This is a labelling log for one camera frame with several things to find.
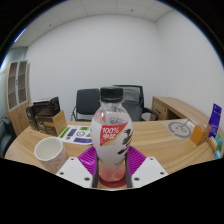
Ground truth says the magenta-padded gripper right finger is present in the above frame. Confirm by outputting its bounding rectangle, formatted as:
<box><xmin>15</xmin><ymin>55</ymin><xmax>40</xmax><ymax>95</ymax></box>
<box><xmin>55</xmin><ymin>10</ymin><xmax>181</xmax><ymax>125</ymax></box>
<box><xmin>125</xmin><ymin>146</ymin><xmax>169</xmax><ymax>189</ymax></box>

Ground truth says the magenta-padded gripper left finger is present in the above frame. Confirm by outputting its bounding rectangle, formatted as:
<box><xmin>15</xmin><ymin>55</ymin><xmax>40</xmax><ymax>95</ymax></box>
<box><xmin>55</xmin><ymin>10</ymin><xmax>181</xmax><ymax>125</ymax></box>
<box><xmin>55</xmin><ymin>146</ymin><xmax>98</xmax><ymax>188</ymax></box>

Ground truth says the clear bottle with pink drink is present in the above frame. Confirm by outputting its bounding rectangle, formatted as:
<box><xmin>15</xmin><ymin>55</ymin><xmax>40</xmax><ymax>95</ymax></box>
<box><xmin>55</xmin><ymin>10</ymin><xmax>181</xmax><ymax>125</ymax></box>
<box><xmin>89</xmin><ymin>86</ymin><xmax>134</xmax><ymax>183</ymax></box>

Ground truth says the white paper cup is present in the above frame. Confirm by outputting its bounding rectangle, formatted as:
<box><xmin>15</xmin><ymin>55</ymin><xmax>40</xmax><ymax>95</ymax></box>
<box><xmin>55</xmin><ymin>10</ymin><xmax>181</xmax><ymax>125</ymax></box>
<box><xmin>33</xmin><ymin>136</ymin><xmax>69</xmax><ymax>174</ymax></box>

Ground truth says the white sticker sheet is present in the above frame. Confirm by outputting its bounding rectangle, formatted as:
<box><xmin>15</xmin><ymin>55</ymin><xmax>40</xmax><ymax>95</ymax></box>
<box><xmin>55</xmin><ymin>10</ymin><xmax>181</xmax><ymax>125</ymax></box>
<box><xmin>57</xmin><ymin>124</ymin><xmax>94</xmax><ymax>146</ymax></box>

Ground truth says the brown and gold box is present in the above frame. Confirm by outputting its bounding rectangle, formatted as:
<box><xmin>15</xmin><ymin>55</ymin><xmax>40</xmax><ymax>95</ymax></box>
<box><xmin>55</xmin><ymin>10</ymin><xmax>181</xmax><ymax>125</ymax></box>
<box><xmin>35</xmin><ymin>110</ymin><xmax>68</xmax><ymax>137</ymax></box>

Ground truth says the white bag with circle print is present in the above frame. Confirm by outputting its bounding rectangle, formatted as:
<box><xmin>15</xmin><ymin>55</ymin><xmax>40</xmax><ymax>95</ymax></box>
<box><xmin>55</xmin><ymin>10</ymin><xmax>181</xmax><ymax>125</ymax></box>
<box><xmin>162</xmin><ymin>118</ymin><xmax>198</xmax><ymax>141</ymax></box>

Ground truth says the black mesh armchair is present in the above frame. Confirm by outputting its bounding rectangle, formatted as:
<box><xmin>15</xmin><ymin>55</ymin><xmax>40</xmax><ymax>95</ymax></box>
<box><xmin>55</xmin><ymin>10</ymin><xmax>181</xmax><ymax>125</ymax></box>
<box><xmin>112</xmin><ymin>84</ymin><xmax>160</xmax><ymax>123</ymax></box>

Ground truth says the small yellow box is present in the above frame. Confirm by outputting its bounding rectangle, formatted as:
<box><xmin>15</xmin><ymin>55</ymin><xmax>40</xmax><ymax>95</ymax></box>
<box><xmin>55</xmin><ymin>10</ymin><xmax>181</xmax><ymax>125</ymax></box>
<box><xmin>207</xmin><ymin>136</ymin><xmax>218</xmax><ymax>152</ymax></box>

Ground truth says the grey backpack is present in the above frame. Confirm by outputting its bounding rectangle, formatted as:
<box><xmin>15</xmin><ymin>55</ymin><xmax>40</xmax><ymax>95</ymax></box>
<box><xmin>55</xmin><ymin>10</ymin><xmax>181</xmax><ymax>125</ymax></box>
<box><xmin>121</xmin><ymin>88</ymin><xmax>144</xmax><ymax>122</ymax></box>

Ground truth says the wooden side desk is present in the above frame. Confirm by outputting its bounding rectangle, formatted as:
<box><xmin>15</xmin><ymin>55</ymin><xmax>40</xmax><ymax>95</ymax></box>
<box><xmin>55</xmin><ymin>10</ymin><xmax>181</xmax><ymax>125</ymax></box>
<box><xmin>149</xmin><ymin>96</ymin><xmax>216</xmax><ymax>129</ymax></box>

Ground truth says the black office chair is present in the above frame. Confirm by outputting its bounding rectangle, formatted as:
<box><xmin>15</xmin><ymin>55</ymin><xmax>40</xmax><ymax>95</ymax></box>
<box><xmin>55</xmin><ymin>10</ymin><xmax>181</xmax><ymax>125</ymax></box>
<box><xmin>70</xmin><ymin>88</ymin><xmax>102</xmax><ymax>122</ymax></box>

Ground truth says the black gift box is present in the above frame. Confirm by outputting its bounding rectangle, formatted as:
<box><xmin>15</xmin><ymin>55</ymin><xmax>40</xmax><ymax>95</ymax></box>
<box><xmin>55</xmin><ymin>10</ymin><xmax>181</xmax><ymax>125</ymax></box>
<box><xmin>32</xmin><ymin>96</ymin><xmax>62</xmax><ymax>118</ymax></box>

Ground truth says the black leather sofa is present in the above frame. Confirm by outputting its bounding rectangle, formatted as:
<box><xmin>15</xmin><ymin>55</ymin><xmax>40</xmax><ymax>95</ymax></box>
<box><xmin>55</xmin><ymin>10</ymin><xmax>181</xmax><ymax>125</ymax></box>
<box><xmin>0</xmin><ymin>118</ymin><xmax>17</xmax><ymax>158</ymax></box>

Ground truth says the green packet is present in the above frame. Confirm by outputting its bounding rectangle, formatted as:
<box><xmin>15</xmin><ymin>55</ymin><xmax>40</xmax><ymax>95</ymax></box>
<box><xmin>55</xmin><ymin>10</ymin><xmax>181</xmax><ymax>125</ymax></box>
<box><xmin>214</xmin><ymin>132</ymin><xmax>224</xmax><ymax>149</ymax></box>

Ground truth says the wooden shelf cabinet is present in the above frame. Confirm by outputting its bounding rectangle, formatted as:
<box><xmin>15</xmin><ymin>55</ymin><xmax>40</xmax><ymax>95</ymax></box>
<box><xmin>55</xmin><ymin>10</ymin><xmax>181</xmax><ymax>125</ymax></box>
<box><xmin>4</xmin><ymin>59</ymin><xmax>33</xmax><ymax>136</ymax></box>

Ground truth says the purple packet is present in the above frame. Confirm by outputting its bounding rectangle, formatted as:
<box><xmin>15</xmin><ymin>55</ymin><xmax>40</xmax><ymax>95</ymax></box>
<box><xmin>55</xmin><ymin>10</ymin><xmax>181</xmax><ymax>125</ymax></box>
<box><xmin>208</xmin><ymin>103</ymin><xmax>223</xmax><ymax>139</ymax></box>

